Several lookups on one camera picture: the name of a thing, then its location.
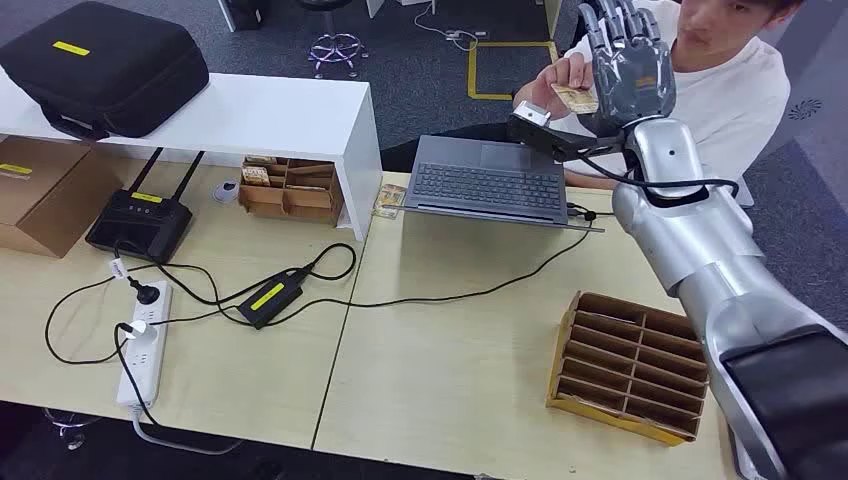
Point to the small cardboard card organizer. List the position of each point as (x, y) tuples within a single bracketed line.
[(291, 199)]

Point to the white power strip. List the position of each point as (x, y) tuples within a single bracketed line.
[(146, 364)]

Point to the brown cardboard box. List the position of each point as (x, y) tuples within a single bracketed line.
[(46, 192)]

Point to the large cardboard slotted organizer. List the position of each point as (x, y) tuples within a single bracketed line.
[(623, 371)]

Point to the black router with antennas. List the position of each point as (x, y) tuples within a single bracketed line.
[(139, 225)]

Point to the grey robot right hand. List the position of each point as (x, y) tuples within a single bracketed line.
[(632, 73)]

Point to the black floor box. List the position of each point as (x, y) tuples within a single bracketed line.
[(248, 13)]

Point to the person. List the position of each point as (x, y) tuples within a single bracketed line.
[(729, 99)]

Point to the grey laptop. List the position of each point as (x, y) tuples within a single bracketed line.
[(487, 185)]

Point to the chrome chair base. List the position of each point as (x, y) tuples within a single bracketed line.
[(69, 424)]

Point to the person's right hand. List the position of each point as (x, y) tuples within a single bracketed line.
[(543, 86)]

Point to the gold key card pile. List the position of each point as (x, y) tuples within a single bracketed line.
[(389, 201)]

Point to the black power adapter yellow label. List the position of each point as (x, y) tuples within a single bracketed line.
[(270, 298)]

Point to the grey partition screen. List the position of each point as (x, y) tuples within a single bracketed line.
[(821, 40)]

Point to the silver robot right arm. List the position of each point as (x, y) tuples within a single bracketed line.
[(696, 232)]

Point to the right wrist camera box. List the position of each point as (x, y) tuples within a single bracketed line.
[(536, 136)]

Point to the yellow floor tape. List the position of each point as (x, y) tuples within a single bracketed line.
[(472, 73)]

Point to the grey floor power strip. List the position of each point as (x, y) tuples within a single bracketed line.
[(466, 34)]

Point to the chrome base stool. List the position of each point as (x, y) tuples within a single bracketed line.
[(336, 50)]

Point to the black carrying case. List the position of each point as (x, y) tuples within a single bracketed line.
[(99, 66)]

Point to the hotel room key card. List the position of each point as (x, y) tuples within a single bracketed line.
[(256, 176), (260, 160)]

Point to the white desk shelf riser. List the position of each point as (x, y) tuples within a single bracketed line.
[(252, 112)]

